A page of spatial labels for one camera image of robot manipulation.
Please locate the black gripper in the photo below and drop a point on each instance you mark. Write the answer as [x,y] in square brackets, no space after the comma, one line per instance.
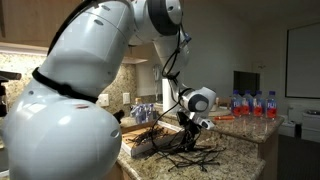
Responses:
[191,130]

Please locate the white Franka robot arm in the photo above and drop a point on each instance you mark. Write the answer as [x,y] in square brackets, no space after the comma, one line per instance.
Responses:
[60,143]

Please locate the orange marker pen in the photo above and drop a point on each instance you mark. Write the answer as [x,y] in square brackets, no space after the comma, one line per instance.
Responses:
[226,118]

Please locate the white paper towel roll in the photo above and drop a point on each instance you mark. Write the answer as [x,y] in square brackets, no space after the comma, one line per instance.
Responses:
[165,100]

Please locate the white rectangular tray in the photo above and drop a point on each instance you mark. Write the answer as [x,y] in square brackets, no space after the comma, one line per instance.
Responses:
[137,150]

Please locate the pack of small water bottles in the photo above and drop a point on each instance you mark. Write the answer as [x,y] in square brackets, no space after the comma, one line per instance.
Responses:
[143,113]

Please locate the Fiji water bottle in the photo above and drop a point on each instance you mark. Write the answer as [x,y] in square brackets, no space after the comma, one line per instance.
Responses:
[236,106]
[271,108]
[258,106]
[247,105]

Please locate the jar with wooden lid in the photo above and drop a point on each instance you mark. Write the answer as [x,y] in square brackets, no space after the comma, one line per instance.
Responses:
[138,101]

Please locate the white outlet plate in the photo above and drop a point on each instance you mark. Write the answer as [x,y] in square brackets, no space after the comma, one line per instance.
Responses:
[126,98]

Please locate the white low cabinet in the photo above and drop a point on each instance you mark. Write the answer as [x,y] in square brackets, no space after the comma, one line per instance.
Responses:
[311,128]

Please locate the black and white wrist camera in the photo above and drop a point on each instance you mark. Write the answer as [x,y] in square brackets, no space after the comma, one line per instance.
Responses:
[207,124]

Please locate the dark wall screen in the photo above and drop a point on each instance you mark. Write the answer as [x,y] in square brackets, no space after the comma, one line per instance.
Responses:
[246,83]

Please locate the white wall outlet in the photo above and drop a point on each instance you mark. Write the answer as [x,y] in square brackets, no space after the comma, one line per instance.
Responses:
[105,100]

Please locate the white wall board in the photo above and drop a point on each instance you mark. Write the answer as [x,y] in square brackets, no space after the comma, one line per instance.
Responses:
[303,60]

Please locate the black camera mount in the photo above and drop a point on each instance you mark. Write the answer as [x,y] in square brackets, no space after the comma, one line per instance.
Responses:
[10,75]

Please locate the wooden wall cabinet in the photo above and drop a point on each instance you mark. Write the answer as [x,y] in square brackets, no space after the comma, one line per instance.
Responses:
[20,20]

